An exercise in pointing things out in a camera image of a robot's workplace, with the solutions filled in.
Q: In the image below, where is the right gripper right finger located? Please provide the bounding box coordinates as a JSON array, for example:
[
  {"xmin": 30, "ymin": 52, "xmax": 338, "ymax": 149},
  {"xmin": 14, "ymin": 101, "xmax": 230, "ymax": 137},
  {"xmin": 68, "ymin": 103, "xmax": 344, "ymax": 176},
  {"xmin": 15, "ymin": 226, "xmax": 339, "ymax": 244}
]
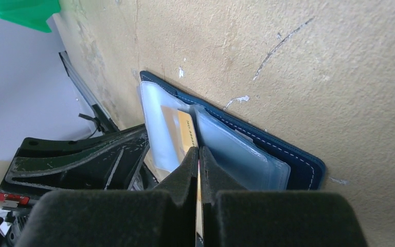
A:
[{"xmin": 200, "ymin": 147, "xmax": 367, "ymax": 246}]

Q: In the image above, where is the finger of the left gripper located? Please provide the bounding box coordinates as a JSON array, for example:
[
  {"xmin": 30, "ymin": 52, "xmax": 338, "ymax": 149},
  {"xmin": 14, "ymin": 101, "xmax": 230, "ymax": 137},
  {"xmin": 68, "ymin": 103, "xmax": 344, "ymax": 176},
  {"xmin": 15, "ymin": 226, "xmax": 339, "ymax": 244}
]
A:
[{"xmin": 0, "ymin": 124, "xmax": 149, "ymax": 205}]

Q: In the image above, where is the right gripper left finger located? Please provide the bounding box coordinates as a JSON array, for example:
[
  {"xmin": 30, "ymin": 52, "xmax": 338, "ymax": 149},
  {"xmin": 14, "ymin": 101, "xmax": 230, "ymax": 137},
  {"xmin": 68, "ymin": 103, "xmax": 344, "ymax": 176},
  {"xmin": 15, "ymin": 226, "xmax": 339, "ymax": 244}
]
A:
[{"xmin": 17, "ymin": 147, "xmax": 199, "ymax": 246}]

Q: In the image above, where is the blue leather card holder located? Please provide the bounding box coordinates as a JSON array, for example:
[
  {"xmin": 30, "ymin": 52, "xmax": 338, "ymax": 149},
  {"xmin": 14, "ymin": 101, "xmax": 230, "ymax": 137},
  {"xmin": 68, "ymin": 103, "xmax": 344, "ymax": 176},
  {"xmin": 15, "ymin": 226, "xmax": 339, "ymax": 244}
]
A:
[{"xmin": 139, "ymin": 71, "xmax": 326, "ymax": 190}]

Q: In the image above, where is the beige credit card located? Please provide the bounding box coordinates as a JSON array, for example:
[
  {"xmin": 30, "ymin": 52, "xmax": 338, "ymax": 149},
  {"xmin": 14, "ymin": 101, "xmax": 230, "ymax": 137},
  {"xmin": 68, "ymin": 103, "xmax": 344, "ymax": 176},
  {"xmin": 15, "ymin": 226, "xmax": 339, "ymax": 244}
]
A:
[{"xmin": 161, "ymin": 105, "xmax": 203, "ymax": 243}]

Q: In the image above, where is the green plastic bin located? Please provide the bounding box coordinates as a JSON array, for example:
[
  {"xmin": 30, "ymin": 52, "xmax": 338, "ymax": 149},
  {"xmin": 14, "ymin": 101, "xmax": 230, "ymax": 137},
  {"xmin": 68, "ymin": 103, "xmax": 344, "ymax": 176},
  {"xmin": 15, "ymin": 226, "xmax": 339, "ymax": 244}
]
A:
[{"xmin": 0, "ymin": 0, "xmax": 61, "ymax": 33}]

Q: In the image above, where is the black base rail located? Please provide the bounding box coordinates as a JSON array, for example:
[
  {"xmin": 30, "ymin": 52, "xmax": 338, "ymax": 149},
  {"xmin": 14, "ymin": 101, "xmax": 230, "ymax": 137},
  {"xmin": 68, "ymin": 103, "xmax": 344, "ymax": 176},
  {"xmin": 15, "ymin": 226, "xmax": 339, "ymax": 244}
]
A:
[{"xmin": 59, "ymin": 51, "xmax": 119, "ymax": 134}]

